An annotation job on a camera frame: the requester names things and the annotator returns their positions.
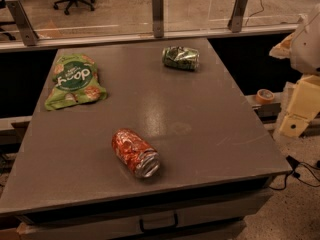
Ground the green rice chip bag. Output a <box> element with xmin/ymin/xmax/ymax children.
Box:
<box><xmin>45</xmin><ymin>53</ymin><xmax>107</xmax><ymax>111</ymax></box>

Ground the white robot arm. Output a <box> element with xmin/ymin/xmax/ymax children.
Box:
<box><xmin>269</xmin><ymin>4</ymin><xmax>320</xmax><ymax>137</ymax></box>

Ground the crushed green can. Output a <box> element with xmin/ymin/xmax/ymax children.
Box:
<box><xmin>162</xmin><ymin>46</ymin><xmax>200</xmax><ymax>71</ymax></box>

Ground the crushed red can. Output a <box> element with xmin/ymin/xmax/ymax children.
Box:
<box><xmin>111</xmin><ymin>128</ymin><xmax>160</xmax><ymax>179</ymax></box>

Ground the brown tape roll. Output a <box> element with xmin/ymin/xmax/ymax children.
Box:
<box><xmin>256</xmin><ymin>89</ymin><xmax>275</xmax><ymax>104</ymax></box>

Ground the black floor cable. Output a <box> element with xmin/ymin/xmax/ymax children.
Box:
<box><xmin>269</xmin><ymin>155</ymin><xmax>320</xmax><ymax>191</ymax></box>

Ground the right metal bracket post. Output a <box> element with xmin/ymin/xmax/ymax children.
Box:
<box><xmin>228</xmin><ymin>0</ymin><xmax>248</xmax><ymax>33</ymax></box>

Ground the metal bracket post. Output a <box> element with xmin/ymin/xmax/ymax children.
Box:
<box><xmin>228</xmin><ymin>0</ymin><xmax>248</xmax><ymax>33</ymax></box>
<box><xmin>6</xmin><ymin>0</ymin><xmax>39</xmax><ymax>46</ymax></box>
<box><xmin>152</xmin><ymin>0</ymin><xmax>164</xmax><ymax>38</ymax></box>

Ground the black drawer handle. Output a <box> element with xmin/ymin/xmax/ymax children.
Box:
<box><xmin>139</xmin><ymin>213</ymin><xmax>179</xmax><ymax>234</ymax></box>

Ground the middle metal bracket post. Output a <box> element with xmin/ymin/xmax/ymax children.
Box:
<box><xmin>152</xmin><ymin>0</ymin><xmax>164</xmax><ymax>38</ymax></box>

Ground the metal guard rail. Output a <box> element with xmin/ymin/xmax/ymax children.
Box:
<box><xmin>0</xmin><ymin>24</ymin><xmax>298</xmax><ymax>53</ymax></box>

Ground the left metal bracket post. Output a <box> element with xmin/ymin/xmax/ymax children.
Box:
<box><xmin>6</xmin><ymin>0</ymin><xmax>39</xmax><ymax>46</ymax></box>

